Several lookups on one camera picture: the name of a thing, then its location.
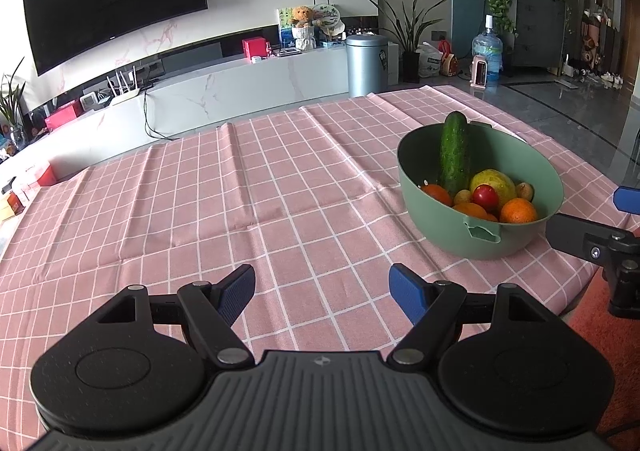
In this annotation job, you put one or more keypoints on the long-leaf plant in black pot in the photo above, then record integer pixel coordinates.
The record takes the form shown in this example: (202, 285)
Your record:
(411, 66)

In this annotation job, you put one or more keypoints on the green cucumber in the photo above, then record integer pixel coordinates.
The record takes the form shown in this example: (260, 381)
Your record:
(454, 151)

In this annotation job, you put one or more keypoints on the green plastic bowl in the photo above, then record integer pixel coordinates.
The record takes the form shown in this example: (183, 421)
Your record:
(450, 236)

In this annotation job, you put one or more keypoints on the flat red box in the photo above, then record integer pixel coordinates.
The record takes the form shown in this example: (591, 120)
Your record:
(62, 117)

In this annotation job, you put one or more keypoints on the pink space heater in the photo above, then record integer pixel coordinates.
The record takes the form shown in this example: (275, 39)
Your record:
(480, 72)

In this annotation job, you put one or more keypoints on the medium orange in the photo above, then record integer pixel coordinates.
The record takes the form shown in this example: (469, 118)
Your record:
(470, 211)

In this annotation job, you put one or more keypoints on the red cherry tomato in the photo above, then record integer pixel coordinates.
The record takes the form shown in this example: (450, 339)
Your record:
(486, 197)

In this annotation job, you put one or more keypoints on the red and orange bag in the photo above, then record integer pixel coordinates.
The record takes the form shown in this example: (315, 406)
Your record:
(450, 62)

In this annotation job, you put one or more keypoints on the small white desk device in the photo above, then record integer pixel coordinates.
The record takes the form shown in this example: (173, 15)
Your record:
(90, 100)

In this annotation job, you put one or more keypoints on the upright red box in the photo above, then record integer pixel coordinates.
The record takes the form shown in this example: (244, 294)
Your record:
(255, 48)

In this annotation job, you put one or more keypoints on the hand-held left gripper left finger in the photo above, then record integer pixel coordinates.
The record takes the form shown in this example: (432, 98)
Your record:
(237, 291)

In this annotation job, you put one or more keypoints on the red and white carton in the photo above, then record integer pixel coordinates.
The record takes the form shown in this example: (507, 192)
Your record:
(44, 174)

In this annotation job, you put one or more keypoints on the large orange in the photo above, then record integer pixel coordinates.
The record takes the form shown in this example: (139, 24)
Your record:
(518, 211)

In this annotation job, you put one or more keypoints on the small orange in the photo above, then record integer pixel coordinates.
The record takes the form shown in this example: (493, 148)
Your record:
(437, 193)

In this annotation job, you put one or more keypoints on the pink checkered tablecloth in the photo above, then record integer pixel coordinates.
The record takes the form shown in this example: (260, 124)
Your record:
(200, 211)

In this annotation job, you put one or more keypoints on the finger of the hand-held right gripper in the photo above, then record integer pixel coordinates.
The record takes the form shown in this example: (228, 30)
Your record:
(575, 233)
(629, 198)

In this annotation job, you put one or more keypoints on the brown teddy bear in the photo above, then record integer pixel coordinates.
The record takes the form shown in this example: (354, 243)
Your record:
(301, 17)

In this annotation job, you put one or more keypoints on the small brown round fruit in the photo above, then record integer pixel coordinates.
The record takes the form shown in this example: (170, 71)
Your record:
(461, 197)
(525, 190)

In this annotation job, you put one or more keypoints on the yellow-green lemon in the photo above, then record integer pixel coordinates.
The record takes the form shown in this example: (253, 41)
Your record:
(495, 181)

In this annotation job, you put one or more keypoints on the silver pedal trash can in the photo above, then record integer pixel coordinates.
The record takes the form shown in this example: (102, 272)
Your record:
(366, 66)

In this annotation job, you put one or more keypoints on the white wifi router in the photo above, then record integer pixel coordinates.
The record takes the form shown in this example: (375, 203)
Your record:
(125, 96)

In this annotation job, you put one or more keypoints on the white plastic bag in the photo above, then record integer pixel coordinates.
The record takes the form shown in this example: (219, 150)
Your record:
(429, 61)

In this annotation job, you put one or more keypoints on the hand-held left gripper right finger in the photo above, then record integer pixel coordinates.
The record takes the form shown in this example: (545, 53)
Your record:
(405, 291)

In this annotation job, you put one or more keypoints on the blue water jug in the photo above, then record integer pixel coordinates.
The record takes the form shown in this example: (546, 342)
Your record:
(487, 51)

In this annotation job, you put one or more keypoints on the orange rug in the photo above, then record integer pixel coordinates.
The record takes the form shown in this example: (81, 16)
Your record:
(600, 356)

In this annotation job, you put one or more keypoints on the round painted fan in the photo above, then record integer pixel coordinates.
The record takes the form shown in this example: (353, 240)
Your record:
(329, 16)

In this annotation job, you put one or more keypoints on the blue picture box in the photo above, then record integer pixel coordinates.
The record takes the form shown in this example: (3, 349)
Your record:
(285, 31)

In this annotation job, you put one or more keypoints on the white marble tv console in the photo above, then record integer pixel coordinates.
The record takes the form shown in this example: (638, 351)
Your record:
(225, 86)

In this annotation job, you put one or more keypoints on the thin-leaf green plant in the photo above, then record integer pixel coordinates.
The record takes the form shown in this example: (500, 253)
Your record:
(12, 106)

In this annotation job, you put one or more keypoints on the dark grey cabinet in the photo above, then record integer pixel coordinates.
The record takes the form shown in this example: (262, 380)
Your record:
(537, 26)

